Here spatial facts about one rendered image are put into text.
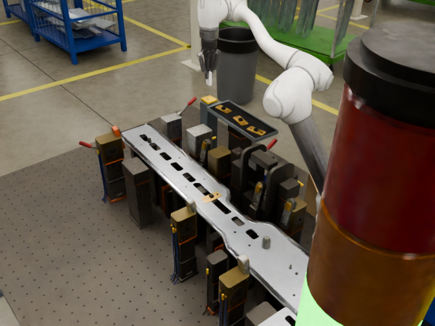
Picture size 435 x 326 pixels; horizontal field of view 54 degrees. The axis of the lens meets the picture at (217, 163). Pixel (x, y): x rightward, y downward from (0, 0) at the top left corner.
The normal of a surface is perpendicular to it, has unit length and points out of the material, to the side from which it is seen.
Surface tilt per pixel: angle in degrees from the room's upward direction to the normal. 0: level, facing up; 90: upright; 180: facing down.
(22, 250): 0
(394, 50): 0
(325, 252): 90
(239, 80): 93
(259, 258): 0
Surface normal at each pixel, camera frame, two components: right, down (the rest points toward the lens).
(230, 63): -0.29, 0.58
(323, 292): -0.86, 0.29
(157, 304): 0.01, -0.82
